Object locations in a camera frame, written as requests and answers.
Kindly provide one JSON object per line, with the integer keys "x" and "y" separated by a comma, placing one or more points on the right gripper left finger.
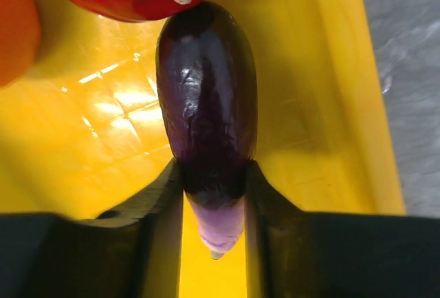
{"x": 130, "y": 250}

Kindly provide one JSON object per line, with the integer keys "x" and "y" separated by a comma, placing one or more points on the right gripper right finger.
{"x": 296, "y": 253}

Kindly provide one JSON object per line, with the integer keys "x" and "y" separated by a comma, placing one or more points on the purple toy eggplant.
{"x": 207, "y": 91}

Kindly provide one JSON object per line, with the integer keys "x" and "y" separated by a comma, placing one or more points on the orange toy tangerine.
{"x": 20, "y": 38}

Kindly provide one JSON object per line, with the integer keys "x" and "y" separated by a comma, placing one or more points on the yellow plastic tray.
{"x": 82, "y": 130}

